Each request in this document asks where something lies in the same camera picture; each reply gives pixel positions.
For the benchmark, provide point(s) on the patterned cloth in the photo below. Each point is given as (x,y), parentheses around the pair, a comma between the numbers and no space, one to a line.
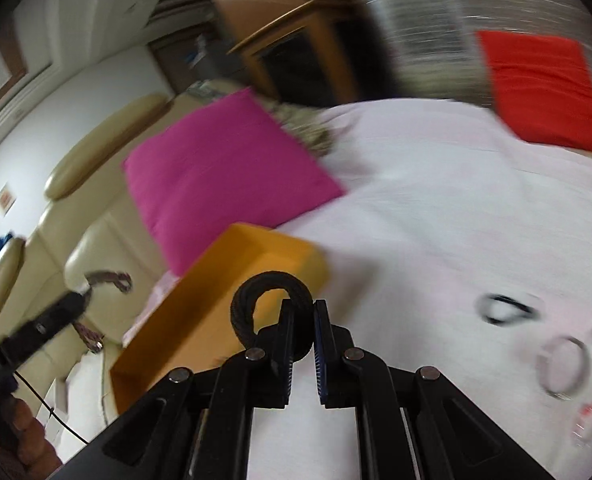
(308,127)

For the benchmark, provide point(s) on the person's left hand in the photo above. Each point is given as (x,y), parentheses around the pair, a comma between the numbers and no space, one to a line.
(28,435)

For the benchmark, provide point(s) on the small wall picture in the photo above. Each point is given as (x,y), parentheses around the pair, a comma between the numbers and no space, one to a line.
(6,199)

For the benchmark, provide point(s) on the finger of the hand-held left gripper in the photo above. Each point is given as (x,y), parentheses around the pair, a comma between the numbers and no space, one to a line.
(46,320)

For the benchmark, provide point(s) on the grey striped curtain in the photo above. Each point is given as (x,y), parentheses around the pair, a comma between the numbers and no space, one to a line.
(466,0)

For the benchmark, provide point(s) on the beige leather sofa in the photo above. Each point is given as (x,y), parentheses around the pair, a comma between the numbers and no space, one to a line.
(76,220)

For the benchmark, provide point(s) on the wooden cabinet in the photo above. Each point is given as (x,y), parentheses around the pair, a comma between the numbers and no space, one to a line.
(286,25)

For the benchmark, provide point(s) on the orange box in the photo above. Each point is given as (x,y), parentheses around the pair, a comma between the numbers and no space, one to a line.
(196,320)

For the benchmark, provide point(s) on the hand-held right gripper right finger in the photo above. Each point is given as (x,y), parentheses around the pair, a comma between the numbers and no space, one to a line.
(321,360)

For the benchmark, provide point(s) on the white bed sheet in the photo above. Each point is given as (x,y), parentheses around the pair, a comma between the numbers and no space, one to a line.
(441,200)

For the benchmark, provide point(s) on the silver bangle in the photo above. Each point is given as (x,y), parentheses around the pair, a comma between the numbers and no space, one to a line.
(562,367)

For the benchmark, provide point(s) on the red pillow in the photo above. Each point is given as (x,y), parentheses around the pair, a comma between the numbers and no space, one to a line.
(541,85)

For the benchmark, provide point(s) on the pink pillow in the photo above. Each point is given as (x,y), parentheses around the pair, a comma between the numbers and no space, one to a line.
(216,180)

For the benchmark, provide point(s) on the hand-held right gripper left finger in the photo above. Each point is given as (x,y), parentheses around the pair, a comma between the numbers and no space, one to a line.
(286,347)

